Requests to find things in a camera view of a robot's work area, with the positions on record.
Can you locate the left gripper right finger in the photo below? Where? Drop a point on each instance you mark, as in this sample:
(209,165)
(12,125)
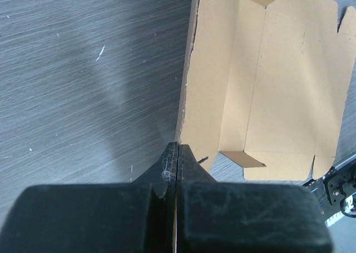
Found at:
(244,217)

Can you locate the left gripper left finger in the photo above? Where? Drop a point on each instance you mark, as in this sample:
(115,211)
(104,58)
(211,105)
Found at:
(137,216)

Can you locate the cardboard box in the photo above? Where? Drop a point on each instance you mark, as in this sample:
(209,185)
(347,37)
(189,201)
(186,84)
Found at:
(265,84)

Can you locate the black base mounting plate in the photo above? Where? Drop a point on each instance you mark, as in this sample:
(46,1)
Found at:
(335,191)

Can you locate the grey slotted cable duct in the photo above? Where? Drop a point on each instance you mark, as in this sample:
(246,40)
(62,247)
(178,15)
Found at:
(333,219)

